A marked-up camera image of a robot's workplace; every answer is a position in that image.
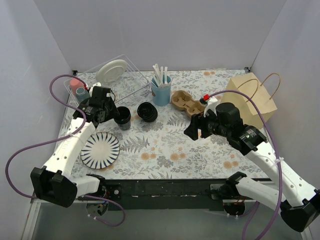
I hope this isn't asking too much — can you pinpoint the pink plastic cup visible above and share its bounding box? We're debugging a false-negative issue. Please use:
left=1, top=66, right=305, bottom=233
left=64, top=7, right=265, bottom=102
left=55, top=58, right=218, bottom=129
left=69, top=78, right=85, bottom=96

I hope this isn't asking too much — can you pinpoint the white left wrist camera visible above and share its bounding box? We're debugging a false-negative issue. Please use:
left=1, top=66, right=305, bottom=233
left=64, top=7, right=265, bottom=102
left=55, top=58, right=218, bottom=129
left=87, top=82, right=102, bottom=97

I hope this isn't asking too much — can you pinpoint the white wrapped straw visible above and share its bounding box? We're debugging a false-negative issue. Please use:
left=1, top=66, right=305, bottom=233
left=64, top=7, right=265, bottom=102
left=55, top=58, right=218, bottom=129
left=160, top=66, right=164, bottom=86
left=163, top=66, right=168, bottom=85
left=152, top=63, right=163, bottom=87

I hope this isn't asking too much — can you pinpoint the clear wire dish rack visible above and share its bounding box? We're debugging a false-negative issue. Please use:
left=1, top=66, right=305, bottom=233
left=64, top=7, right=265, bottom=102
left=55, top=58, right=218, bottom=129
left=75, top=54, right=151, bottom=107

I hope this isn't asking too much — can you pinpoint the teal plastic cup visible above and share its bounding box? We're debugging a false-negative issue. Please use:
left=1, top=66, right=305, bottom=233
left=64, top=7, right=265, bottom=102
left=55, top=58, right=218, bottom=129
left=75, top=87, right=91, bottom=103

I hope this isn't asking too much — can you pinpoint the floral patterned table mat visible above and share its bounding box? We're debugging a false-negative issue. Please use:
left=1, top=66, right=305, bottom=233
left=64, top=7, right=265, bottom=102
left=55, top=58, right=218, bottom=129
left=70, top=69, right=268, bottom=180

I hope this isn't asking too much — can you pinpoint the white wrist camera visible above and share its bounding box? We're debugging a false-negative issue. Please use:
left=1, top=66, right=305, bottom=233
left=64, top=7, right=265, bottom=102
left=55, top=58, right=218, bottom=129
left=87, top=82, right=102, bottom=97
left=199, top=94, right=219, bottom=117

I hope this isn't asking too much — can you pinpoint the blue cylindrical holder cup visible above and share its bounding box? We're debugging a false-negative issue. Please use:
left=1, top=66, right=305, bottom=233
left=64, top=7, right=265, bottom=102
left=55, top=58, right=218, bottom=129
left=151, top=76, right=172, bottom=107

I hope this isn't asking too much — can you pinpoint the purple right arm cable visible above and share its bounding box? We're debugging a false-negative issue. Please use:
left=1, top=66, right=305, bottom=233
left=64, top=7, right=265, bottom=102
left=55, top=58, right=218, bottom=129
left=206, top=89, right=287, bottom=240

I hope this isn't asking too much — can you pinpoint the brown paper takeout bag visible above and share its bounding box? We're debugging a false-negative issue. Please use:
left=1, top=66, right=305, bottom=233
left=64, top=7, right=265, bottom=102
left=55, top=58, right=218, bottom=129
left=220, top=73, right=277, bottom=129

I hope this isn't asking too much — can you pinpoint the dark paper coffee cup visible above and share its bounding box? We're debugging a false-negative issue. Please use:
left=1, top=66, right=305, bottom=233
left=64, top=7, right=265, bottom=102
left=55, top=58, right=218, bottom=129
left=114, top=106, right=131, bottom=131

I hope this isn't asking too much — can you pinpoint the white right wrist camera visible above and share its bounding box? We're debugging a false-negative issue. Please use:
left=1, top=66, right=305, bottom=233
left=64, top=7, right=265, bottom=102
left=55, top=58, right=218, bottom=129
left=199, top=94, right=219, bottom=117

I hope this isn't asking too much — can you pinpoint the white ceramic plate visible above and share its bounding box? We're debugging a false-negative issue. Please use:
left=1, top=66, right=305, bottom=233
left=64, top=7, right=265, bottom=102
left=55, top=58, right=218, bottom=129
left=95, top=59, right=128, bottom=84

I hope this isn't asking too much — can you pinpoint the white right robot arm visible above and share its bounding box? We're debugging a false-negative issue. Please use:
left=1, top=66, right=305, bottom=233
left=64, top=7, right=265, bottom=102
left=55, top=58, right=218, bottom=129
left=184, top=102, right=320, bottom=232

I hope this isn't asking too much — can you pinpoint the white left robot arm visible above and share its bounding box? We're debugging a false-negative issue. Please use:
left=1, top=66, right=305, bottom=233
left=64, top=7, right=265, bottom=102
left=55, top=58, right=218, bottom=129
left=30, top=86, right=120, bottom=208

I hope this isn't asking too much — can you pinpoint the brown pulp cup carrier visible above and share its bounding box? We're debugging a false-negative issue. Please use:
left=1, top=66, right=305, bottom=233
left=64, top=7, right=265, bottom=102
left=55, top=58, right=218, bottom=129
left=170, top=90, right=205, bottom=119

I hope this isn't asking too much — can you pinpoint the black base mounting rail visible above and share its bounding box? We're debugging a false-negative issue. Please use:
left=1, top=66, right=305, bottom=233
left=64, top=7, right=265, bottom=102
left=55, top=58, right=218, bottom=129
left=77, top=178, right=251, bottom=211

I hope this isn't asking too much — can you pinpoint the blue striped white plate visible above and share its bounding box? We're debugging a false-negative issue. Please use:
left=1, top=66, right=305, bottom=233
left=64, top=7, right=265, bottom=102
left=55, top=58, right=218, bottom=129
left=80, top=132, right=120, bottom=170

